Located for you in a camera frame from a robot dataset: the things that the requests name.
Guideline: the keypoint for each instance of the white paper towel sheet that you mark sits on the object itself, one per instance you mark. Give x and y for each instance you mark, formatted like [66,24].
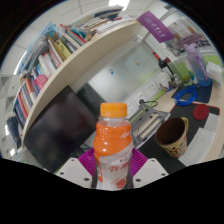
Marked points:
[200,146]
[211,122]

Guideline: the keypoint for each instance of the white round jar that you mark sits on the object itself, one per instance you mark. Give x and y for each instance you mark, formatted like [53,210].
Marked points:
[163,80]

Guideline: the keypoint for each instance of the black computer monitor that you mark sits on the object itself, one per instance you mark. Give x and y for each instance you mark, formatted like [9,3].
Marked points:
[60,130]

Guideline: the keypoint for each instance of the wooden shelf unit with books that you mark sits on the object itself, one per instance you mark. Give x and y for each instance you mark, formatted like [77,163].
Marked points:
[66,70]

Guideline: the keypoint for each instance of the large purple water bottle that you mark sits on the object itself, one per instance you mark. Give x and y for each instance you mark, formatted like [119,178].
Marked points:
[198,66]

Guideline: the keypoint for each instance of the orange drink bottle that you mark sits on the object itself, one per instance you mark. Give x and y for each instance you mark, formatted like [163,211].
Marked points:
[112,140]

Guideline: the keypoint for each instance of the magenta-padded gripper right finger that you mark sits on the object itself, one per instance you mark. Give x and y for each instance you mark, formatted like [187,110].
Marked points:
[150,170]

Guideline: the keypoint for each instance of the white wall socket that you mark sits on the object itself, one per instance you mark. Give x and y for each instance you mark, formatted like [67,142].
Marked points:
[151,88]
[131,108]
[138,96]

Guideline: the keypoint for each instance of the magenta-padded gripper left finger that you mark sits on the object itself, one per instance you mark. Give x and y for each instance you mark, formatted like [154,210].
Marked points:
[74,170]

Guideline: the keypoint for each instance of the glass with yellow liquid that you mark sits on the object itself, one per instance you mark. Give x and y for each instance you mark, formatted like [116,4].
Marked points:
[182,71]

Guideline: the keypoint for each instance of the ceiling light panel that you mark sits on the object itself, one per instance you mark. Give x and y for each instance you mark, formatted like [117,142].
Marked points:
[119,3]

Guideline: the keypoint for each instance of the group photo poster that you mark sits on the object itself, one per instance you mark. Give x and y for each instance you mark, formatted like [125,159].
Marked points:
[191,35]

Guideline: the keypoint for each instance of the purple flag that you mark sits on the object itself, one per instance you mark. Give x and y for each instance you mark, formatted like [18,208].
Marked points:
[155,26]

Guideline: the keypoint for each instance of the yellow floral mug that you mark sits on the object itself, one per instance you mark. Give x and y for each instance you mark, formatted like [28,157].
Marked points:
[173,146]

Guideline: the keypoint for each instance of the black desk mat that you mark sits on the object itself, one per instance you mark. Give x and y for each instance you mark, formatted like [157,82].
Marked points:
[195,128]

